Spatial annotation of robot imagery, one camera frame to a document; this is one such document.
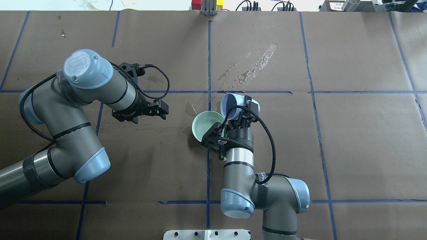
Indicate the white mounting plate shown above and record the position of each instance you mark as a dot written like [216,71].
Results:
[208,234]

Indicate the aluminium frame post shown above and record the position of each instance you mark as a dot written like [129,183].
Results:
[209,8]

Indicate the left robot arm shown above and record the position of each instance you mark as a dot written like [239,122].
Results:
[53,109]

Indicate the light blue cup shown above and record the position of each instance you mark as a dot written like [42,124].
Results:
[230,99]

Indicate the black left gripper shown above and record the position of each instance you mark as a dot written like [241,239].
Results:
[140,106]

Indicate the silver metal can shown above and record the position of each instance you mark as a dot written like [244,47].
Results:
[350,5]

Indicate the red block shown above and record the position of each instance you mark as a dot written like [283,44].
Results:
[196,4]

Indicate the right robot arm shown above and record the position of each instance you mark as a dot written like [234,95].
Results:
[243,191]

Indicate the mint green bowl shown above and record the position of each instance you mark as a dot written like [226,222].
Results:
[203,122]

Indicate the yellow block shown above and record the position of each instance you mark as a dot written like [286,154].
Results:
[219,4]

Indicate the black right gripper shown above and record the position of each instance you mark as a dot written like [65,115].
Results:
[240,135]

